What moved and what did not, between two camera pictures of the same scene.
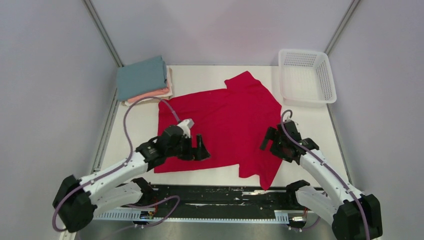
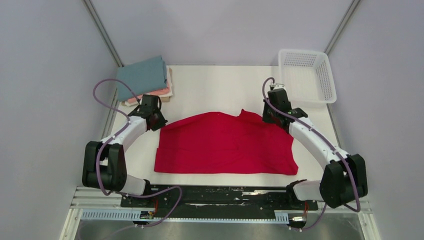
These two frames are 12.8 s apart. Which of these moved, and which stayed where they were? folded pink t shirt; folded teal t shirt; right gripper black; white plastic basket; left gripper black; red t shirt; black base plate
Moved: right gripper black; red t shirt; left gripper black
Stayed: black base plate; folded teal t shirt; white plastic basket; folded pink t shirt
